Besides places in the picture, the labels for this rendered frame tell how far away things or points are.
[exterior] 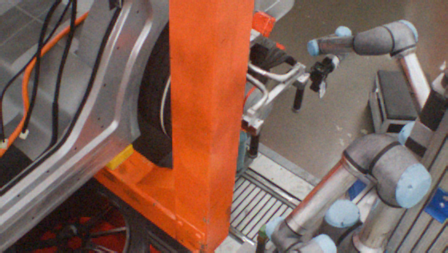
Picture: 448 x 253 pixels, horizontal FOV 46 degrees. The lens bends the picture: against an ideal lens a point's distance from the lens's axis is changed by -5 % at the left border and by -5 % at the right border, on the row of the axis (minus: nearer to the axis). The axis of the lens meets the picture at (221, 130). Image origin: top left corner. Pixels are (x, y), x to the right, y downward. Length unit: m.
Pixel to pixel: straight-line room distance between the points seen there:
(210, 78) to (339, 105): 2.27
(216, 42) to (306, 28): 2.86
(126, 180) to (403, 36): 1.28
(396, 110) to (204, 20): 2.07
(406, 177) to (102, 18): 1.35
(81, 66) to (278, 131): 1.53
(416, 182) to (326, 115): 2.15
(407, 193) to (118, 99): 1.17
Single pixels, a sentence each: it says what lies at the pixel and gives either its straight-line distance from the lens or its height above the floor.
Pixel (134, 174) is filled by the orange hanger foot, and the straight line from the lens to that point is 2.35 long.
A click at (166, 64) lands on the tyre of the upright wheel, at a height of 1.07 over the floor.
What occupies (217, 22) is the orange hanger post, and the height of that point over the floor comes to 1.74.
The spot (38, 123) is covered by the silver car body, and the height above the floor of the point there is 0.81.
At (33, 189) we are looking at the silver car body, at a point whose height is 0.92.
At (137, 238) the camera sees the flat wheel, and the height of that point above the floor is 0.50.
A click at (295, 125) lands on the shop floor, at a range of 3.47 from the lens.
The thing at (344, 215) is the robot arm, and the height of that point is 1.05.
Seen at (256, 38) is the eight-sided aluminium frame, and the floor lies 1.11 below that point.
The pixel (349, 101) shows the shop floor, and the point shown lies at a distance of 3.71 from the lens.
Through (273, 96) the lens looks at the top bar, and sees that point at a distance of 2.24.
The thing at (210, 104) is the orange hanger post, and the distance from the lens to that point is 1.53.
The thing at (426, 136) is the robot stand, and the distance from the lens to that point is 1.76.
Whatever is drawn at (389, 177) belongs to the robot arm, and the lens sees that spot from 1.50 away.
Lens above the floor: 2.57
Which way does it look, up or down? 49 degrees down
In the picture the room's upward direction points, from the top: 4 degrees clockwise
